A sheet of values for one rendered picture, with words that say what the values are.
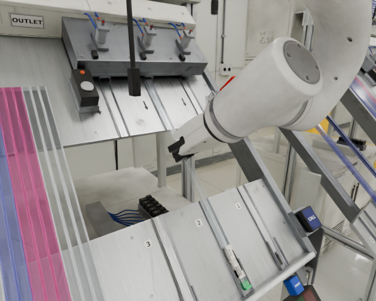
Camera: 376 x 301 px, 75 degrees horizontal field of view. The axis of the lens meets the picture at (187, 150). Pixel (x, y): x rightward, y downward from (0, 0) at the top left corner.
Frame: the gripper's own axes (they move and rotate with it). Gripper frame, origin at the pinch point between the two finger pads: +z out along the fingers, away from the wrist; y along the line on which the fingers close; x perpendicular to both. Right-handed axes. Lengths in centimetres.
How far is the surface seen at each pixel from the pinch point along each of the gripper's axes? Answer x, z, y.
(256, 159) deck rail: 6.4, -1.5, -19.3
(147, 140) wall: -61, 170, -74
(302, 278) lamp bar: 35.2, -1.8, -17.9
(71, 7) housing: -36.9, -0.7, 15.0
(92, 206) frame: 1.0, 45.3, 13.2
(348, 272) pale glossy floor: 78, 52, -112
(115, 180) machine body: -11, 69, -4
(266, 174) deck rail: 10.7, -2.2, -19.6
